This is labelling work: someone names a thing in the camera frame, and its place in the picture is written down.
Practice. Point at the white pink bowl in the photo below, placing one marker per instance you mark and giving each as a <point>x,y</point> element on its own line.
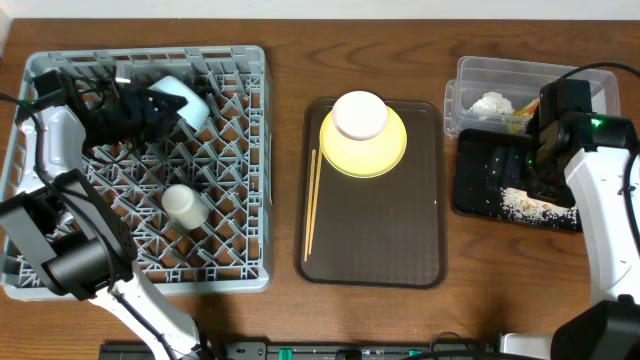
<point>360,115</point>

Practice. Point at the yellow round plate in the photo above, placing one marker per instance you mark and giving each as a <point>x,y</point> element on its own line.
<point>364,158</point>

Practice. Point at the green orange snack wrapper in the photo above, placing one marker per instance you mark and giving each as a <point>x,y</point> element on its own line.
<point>525,112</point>

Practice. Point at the black waste tray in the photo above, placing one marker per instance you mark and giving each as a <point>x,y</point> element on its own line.
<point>471,195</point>

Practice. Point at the white plastic cup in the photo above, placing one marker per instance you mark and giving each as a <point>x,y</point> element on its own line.
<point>185,206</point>

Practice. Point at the dark brown serving tray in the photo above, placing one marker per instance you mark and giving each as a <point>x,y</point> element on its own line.
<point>388,231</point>

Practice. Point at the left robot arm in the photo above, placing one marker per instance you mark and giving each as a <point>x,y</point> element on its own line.
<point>64,228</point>

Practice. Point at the grey plastic dishwasher rack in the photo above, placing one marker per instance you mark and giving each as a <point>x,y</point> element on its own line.
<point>228,163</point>

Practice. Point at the food scraps pile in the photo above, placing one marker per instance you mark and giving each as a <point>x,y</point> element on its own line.
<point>518,207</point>

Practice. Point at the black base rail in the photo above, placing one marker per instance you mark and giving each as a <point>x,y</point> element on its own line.
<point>325,351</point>

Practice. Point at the wooden chopstick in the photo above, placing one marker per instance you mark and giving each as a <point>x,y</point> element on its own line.
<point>309,203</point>
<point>314,204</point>

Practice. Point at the light blue bowl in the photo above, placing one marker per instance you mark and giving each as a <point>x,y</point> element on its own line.
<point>196,112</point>

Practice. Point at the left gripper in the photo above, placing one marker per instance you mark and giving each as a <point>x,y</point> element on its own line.
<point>138,110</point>

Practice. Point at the clear plastic waste bin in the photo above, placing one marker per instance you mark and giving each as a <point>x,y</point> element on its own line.
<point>517,81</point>

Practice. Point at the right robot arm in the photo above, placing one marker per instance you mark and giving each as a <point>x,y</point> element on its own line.
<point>578,158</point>

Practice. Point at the white tissue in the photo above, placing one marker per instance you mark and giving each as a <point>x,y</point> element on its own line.
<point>492,105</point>

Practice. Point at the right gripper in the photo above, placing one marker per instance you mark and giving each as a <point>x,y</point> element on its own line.
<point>498,175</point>

